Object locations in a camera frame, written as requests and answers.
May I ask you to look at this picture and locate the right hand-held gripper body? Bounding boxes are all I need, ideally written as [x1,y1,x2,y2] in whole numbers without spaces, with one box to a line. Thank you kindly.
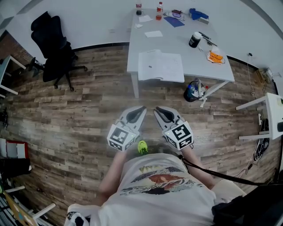
[162,118,195,151]

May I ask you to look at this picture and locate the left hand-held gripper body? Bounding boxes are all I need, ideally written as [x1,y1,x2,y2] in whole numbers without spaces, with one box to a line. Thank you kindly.
[107,118,141,152]

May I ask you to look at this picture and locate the white paper booklet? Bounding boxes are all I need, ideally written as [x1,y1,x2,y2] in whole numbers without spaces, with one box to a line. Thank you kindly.
[138,49,185,83]

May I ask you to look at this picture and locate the person's left forearm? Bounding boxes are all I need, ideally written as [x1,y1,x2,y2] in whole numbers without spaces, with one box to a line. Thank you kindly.
[98,150,128,207]

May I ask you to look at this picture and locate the person's right forearm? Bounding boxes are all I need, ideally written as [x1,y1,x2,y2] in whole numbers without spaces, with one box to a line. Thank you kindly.
[180,145,216,190]

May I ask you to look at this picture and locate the black trash bin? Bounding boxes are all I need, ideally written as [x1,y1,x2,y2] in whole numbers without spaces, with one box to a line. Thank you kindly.
[183,78,210,103]

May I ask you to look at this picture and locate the camouflage trousers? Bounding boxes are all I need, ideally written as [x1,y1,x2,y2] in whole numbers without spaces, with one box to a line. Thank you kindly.
[145,143,177,158]

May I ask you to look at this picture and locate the person's left yellow-green shoe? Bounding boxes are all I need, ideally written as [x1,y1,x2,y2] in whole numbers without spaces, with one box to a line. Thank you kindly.
[137,140,149,154]

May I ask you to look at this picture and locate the large white table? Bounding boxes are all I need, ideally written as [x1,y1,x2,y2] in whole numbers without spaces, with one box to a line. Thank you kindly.
[126,8,235,99]

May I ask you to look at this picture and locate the orange packet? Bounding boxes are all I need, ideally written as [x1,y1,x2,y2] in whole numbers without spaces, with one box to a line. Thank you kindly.
[206,50,226,65]

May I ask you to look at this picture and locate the white printed t-shirt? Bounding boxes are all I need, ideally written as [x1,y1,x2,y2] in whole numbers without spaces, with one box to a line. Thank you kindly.
[64,152,247,226]

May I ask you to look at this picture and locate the black jar with white lid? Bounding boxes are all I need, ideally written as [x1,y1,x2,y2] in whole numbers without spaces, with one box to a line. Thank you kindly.
[188,31,202,48]

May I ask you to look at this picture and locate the white plastic wrapper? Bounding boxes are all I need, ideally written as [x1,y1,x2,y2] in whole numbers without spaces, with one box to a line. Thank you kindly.
[211,45,224,55]

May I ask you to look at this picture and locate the white paper slip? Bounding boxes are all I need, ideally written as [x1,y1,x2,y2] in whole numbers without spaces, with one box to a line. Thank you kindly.
[144,30,164,38]

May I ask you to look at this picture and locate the dark blue booklet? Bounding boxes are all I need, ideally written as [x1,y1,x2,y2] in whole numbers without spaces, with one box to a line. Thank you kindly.
[163,16,185,28]

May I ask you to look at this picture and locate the black office chair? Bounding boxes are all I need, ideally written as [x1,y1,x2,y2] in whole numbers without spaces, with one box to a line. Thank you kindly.
[28,11,88,92]

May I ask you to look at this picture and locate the small white table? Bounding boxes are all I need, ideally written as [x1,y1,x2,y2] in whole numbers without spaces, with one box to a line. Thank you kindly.
[235,92,283,140]

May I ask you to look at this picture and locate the purple white wipes pack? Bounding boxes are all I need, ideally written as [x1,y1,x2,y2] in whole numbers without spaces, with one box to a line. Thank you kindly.
[164,12,185,21]

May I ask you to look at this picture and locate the blue cloth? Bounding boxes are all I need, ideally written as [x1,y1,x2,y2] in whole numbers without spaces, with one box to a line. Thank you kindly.
[189,8,210,21]

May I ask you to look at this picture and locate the plastic bottle with red drink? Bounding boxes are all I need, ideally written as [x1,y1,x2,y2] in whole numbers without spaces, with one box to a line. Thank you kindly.
[155,1,164,21]

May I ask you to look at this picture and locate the black backpack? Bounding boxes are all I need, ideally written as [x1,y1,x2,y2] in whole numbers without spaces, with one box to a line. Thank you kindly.
[211,184,283,226]

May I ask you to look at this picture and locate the plastic bottle with dark drink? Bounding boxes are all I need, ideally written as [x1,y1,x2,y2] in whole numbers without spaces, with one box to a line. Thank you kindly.
[135,0,143,16]

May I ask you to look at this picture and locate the red white box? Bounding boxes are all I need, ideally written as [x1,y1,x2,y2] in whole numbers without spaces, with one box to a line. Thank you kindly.
[0,138,29,159]

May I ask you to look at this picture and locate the yellow wooden board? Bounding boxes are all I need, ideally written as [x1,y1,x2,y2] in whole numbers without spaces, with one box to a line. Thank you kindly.
[3,191,38,226]

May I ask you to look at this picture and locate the blue-topped white table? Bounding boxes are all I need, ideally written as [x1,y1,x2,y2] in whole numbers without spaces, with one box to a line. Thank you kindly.
[0,55,27,99]

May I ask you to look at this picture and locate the thick black cable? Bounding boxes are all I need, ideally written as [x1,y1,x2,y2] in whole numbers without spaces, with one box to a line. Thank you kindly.
[178,154,283,186]

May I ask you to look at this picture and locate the floor cable with black adapter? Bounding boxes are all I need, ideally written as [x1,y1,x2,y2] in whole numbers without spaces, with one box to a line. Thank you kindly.
[234,152,258,178]

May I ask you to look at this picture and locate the thin white cable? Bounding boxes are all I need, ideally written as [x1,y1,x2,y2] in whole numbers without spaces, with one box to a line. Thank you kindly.
[246,56,257,97]

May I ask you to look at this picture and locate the black cable bundle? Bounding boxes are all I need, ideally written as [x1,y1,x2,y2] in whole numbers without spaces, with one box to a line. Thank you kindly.
[253,119,270,165]

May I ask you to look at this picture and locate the white frame rack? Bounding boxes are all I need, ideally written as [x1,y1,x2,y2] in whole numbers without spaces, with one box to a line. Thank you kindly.
[4,185,56,221]

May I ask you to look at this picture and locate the black tangled cables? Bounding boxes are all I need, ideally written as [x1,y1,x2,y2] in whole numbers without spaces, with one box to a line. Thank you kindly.
[0,108,8,128]

